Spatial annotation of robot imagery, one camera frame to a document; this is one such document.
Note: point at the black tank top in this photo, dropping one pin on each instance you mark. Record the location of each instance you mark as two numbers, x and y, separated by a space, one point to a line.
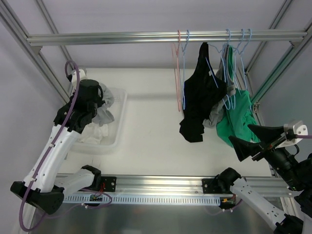
202 92

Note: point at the white tank top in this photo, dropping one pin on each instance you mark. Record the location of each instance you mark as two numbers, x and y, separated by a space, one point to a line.
93 133

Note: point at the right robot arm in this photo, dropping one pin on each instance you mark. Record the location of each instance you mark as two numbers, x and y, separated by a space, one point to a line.
295 178

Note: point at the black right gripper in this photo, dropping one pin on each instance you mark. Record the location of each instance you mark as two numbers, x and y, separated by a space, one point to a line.
264 148

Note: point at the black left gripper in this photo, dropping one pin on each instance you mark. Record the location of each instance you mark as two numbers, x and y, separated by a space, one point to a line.
96 98

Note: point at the pink wire hanger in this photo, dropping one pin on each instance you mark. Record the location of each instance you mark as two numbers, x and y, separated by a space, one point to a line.
175 54

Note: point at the blue hanger of grey top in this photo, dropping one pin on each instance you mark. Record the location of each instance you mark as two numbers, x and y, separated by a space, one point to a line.
183 70

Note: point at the white plastic basket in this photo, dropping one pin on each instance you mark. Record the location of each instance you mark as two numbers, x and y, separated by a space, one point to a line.
109 142

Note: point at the green tank top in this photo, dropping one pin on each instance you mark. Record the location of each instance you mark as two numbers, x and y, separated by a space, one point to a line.
238 116

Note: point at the dark grey tank top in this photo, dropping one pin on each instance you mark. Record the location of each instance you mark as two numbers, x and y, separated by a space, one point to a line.
224 85

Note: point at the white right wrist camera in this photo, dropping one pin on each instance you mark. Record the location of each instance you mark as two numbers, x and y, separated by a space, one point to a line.
294 132

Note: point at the aluminium hanging rail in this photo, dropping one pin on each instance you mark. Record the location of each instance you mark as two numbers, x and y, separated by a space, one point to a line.
165 37

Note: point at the white slotted cable duct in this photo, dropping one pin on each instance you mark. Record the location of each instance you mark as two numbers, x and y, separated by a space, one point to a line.
199 200

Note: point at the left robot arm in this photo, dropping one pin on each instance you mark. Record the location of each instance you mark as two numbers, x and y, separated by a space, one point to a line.
41 188

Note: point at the blue hanger of green top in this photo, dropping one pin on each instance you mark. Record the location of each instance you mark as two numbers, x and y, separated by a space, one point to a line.
238 52

